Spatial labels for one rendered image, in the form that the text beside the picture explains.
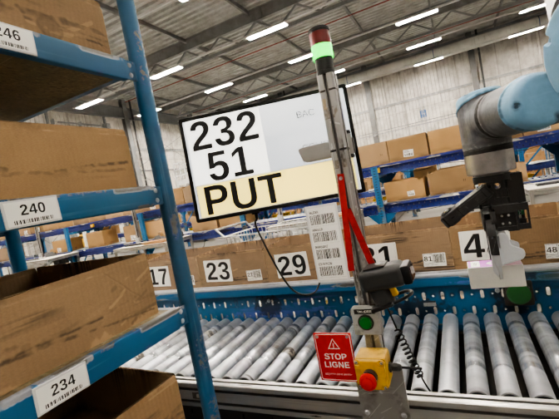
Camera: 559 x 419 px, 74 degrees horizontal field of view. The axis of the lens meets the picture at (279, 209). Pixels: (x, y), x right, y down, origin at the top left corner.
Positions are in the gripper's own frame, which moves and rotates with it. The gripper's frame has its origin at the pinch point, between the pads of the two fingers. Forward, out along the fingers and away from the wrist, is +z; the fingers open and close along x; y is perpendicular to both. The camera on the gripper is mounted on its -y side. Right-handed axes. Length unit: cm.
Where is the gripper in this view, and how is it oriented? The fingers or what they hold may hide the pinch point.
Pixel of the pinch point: (495, 269)
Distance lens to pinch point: 92.0
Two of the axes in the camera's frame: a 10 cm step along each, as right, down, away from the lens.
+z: 1.9, 9.8, 0.5
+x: 4.2, -1.2, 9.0
